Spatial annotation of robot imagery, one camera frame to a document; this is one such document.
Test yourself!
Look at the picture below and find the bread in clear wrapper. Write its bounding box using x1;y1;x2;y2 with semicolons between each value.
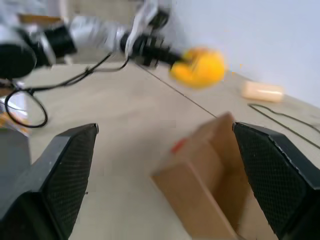
240;80;285;103

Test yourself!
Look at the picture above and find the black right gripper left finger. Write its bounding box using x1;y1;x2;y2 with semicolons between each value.
0;122;100;240

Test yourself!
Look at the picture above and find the green wire clothes hanger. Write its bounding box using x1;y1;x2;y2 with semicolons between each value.
247;102;320;146

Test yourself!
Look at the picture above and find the brown cardboard box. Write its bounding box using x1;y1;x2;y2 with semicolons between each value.
149;112;272;240

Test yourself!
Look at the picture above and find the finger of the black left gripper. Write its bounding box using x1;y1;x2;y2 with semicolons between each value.
159;47;187;62
147;56;181;70

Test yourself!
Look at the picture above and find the red tape strip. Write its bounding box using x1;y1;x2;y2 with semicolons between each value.
170;138;189;154

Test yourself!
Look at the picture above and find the yellow soft item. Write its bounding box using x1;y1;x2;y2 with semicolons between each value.
169;45;228;90

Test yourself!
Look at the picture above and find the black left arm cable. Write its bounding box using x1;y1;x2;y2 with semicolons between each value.
4;52;130;129

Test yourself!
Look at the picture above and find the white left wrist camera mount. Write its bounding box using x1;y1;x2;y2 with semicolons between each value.
124;0;171;59

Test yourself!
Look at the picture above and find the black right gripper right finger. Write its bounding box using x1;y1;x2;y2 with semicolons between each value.
231;121;320;240

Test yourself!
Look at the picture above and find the orange printed packet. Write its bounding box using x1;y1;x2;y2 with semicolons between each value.
0;111;33;138

